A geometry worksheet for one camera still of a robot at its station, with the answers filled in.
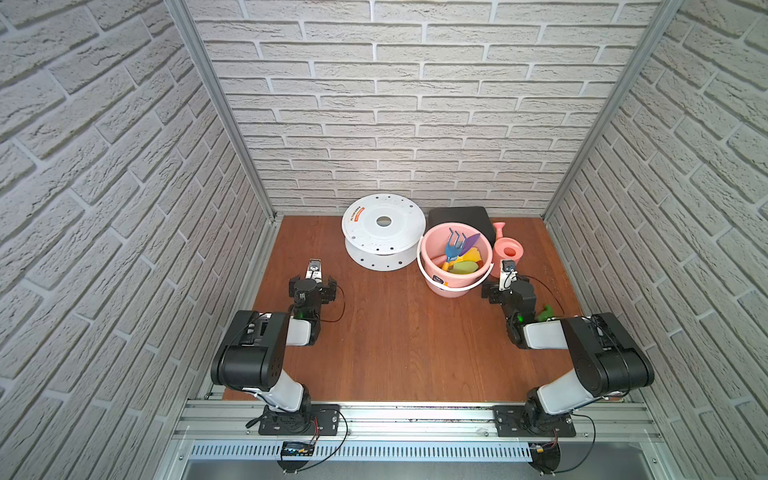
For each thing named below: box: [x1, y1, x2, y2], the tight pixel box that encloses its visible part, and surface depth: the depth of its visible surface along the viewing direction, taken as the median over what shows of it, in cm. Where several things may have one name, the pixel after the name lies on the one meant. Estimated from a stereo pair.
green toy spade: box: [448, 260, 479, 275], surface depth 96 cm
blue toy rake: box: [445, 227, 467, 263], surface depth 96 cm
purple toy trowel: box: [459, 233, 480, 257], surface depth 93 cm
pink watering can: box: [490, 222, 524, 278], surface depth 97 cm
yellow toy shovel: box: [442, 247, 482, 271], surface depth 94 cm
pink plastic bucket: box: [417, 222, 494, 298], surface depth 93 cm
